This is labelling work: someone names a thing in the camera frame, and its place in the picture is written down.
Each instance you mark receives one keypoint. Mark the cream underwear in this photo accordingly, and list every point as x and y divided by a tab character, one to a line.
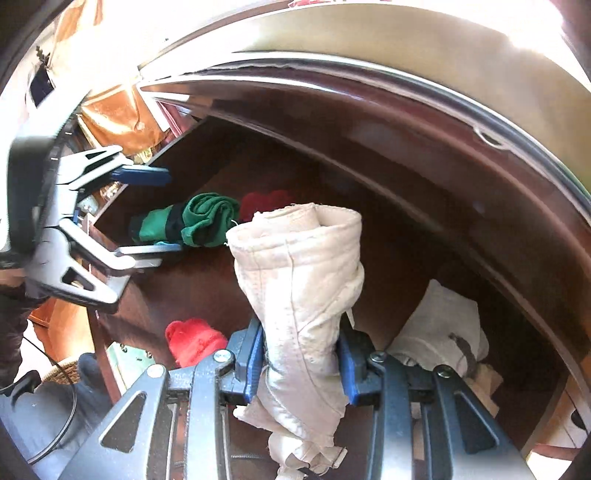
295	277

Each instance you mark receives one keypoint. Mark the person's left forearm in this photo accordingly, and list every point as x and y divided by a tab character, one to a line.
11	323

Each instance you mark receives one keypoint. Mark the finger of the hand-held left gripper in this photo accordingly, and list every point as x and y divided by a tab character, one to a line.
147	251
143	175

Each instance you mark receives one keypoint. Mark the wicker basket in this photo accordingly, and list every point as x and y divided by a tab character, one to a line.
64	371

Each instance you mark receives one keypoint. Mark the white grey underwear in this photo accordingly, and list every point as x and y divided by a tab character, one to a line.
434	318

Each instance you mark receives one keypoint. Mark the round wooden drum container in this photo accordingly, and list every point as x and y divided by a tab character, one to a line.
369	138

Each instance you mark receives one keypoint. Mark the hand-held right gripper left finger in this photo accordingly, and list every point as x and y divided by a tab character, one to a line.
255	364

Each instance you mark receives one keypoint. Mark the green underwear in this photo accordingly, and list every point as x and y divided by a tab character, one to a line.
207	221

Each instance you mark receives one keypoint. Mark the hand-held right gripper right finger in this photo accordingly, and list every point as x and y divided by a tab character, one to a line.
346	369

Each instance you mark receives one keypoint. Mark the bright red fuzzy underwear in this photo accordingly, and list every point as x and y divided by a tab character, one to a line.
194	341

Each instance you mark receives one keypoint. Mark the tan cloth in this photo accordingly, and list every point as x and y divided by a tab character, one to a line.
487	381

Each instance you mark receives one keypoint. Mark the metal drawer lock plate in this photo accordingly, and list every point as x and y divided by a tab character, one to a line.
129	364

